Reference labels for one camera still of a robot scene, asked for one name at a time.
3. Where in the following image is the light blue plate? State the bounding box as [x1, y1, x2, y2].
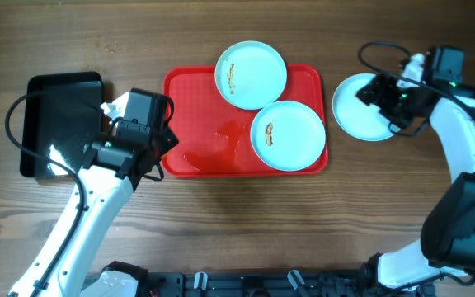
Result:
[250, 101, 327, 172]
[332, 73, 400, 142]
[214, 40, 288, 111]

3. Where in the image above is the black rectangular water tray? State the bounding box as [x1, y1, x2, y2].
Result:
[21, 72, 104, 172]

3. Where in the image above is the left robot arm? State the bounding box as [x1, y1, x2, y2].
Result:
[4, 88, 179, 296]

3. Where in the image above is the red plastic tray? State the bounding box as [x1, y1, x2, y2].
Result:
[162, 63, 329, 178]

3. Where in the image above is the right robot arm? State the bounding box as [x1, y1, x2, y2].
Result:
[355, 45, 475, 294]

